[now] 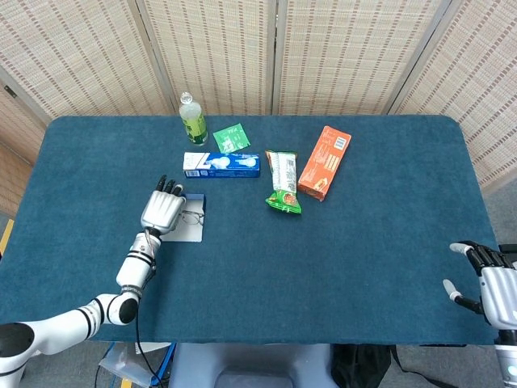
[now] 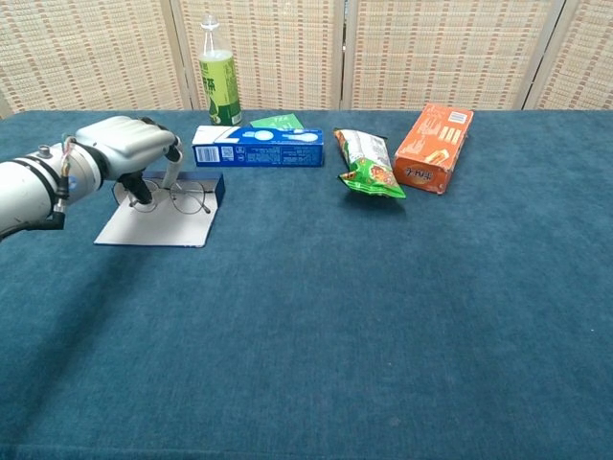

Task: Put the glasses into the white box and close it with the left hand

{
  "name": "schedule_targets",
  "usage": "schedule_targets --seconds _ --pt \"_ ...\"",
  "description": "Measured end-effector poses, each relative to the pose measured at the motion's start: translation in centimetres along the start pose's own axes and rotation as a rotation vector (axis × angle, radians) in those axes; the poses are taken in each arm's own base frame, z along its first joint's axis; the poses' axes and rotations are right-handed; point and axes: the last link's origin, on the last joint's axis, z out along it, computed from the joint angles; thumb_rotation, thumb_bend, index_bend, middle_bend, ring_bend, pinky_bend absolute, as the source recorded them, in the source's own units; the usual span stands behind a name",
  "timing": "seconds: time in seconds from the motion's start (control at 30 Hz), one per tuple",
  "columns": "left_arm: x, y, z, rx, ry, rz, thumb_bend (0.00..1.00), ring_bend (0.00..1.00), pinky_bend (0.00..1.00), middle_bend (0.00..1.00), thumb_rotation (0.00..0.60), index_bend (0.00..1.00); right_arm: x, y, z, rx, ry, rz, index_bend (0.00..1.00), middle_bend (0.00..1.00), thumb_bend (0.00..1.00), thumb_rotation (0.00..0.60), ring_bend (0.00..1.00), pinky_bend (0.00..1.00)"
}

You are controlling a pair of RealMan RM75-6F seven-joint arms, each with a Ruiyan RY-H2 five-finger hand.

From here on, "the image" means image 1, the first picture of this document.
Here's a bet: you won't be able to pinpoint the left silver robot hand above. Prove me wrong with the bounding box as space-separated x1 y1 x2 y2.
139 174 187 238

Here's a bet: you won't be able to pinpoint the green snack bag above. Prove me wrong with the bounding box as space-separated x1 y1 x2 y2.
264 150 303 216

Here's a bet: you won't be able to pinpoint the black box device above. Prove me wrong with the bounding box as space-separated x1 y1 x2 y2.
497 243 517 268

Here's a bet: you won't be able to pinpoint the woven bamboo screen panel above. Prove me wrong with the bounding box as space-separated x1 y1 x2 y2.
135 0 280 116
0 64 52 217
0 0 173 120
387 0 517 195
274 0 452 116

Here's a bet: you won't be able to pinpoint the small blue box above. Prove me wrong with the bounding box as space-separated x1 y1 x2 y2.
161 193 207 243

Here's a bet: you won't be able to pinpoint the thin-framed eyeglasses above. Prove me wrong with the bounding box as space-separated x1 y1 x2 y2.
179 209 205 226

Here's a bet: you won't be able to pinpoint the orange cracker box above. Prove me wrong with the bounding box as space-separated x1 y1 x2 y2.
296 124 352 201

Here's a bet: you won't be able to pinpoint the green tea sachet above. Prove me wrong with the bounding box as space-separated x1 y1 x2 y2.
212 122 251 154

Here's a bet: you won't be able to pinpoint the blue metal frame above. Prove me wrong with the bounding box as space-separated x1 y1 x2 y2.
151 343 178 387

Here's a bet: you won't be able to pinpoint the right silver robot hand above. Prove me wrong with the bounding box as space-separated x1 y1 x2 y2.
442 240 517 329

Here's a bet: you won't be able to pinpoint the black bag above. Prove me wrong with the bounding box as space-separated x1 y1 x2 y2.
330 343 405 388

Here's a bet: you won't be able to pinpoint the teal tablecloth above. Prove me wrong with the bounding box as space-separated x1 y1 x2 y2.
0 115 500 347

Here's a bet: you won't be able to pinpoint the blue toothpaste box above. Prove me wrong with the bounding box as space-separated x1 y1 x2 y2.
183 151 262 179

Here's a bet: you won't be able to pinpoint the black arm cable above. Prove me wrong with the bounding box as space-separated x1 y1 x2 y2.
134 306 162 388

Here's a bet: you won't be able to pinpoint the grey robot torso base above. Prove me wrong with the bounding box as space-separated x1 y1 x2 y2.
167 342 338 388

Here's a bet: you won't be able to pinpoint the green tea bottle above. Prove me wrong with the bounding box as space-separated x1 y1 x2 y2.
179 91 209 146

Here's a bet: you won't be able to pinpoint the clear plastic bag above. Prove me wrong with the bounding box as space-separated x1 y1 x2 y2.
99 342 170 385

